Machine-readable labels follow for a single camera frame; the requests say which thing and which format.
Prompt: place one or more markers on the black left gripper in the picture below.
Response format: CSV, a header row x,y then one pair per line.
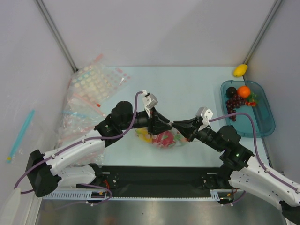
x,y
155,125

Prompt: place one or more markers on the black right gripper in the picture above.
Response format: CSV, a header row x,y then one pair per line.
x,y
194,129

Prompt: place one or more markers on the pink dragon fruit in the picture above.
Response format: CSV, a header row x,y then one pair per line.
x,y
164,140

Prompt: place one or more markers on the pink dotted zip top bag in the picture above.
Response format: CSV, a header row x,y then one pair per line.
x,y
179,138

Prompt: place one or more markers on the yellow banana bunch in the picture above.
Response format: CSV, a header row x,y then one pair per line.
x,y
143,134

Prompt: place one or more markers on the yellow mango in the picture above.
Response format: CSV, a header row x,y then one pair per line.
x,y
240,70

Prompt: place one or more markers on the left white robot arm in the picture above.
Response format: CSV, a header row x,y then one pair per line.
x,y
49,170

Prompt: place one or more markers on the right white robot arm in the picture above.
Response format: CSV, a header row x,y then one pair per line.
x,y
244,169

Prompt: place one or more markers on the pile of zip bags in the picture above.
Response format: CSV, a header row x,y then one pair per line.
x,y
87,97

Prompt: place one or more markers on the purple grape bunch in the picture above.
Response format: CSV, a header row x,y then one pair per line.
x,y
236,101

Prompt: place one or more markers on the dark plum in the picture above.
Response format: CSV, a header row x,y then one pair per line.
x,y
231,92

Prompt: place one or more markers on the orange fruit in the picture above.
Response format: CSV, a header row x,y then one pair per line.
x,y
244,91

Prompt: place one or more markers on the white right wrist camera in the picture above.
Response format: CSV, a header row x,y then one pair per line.
x,y
204,115

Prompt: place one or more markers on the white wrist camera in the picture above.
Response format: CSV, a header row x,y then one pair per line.
x,y
149,101
204,115

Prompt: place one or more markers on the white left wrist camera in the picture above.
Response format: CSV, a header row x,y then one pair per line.
x,y
149,101

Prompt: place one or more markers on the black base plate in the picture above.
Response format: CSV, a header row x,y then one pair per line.
x,y
147,179

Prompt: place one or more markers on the white slotted cable duct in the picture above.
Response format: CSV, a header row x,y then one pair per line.
x,y
97,195

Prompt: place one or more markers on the blue zipper bag on wall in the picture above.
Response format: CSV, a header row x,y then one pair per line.
x,y
33,135

